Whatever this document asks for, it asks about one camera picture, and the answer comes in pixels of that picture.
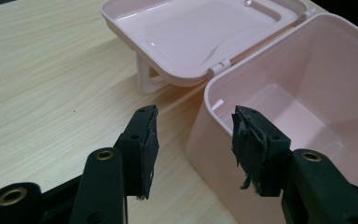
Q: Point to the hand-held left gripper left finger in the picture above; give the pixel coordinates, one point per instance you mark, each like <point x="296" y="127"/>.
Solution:
<point x="136" y="146"/>

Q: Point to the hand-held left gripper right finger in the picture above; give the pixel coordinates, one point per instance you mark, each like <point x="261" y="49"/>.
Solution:
<point x="261" y="149"/>

